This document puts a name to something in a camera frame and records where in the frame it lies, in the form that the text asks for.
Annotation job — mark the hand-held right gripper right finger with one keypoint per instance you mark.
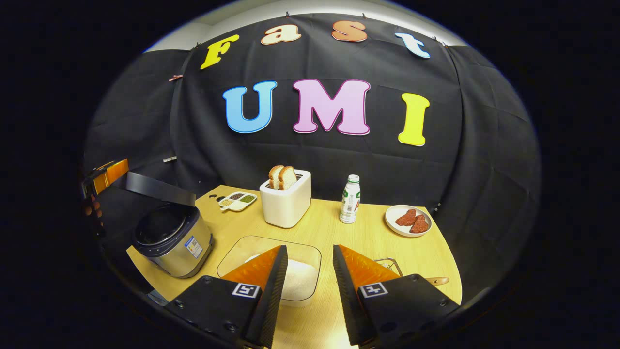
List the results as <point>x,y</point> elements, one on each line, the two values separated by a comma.
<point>346,295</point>

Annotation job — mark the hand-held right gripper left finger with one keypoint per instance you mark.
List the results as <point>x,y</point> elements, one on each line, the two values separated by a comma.
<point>271,295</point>

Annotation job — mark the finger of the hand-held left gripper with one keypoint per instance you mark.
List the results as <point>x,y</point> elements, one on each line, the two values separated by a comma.
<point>114,174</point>

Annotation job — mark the white rice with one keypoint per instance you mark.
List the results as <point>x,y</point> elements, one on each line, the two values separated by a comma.
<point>302,278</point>

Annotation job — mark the dark blue rice cooker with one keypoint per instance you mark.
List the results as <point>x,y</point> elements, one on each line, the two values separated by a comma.
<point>172,242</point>

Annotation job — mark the clear plastic container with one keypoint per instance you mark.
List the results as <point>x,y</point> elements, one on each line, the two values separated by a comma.
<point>232,261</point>

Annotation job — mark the white round plate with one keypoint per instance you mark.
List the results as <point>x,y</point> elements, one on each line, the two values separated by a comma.
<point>393,228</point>

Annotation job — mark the white toaster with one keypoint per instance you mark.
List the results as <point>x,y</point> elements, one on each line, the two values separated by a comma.
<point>286,208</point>

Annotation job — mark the white milk bottle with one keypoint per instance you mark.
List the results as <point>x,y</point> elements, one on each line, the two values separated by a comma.
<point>349,203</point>

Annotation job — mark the red meat slice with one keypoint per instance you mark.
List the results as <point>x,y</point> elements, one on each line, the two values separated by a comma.
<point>419,225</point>
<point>406,218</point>

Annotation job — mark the white divided grain dish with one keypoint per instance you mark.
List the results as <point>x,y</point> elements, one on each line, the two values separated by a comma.
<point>237,200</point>

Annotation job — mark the black backdrop cloth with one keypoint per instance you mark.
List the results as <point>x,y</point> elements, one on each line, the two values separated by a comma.
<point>315,160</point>

